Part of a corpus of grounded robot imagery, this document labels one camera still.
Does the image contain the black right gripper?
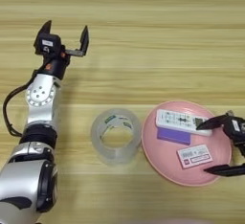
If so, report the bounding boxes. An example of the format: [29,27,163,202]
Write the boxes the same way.
[195,115,245,178]

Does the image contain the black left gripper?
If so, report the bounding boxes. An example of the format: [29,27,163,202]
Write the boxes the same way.
[37,19,90,79]

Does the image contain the small white red-labelled box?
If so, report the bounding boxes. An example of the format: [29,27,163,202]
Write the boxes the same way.
[176,144,214,170]

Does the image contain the clear tape roll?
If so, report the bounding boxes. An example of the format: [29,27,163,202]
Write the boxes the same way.
[90,107,143,166]

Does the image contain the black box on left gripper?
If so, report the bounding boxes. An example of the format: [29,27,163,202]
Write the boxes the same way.
[33,32,63,58]

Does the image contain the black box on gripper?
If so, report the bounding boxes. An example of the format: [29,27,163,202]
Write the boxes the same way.
[223,115,245,140]
[33,32,63,58]

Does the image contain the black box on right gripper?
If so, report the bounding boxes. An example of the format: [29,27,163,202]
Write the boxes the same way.
[223,115,245,140]

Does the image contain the purple rectangular card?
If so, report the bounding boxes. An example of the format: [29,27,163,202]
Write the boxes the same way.
[156,126,192,146]

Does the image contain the white remote control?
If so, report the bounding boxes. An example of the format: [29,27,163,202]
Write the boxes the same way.
[155,108,214,137]

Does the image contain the pink round plate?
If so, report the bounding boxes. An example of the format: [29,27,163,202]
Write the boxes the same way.
[141,100,233,188]

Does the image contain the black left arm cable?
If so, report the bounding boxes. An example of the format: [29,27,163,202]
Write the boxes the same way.
[2,69,39,139]

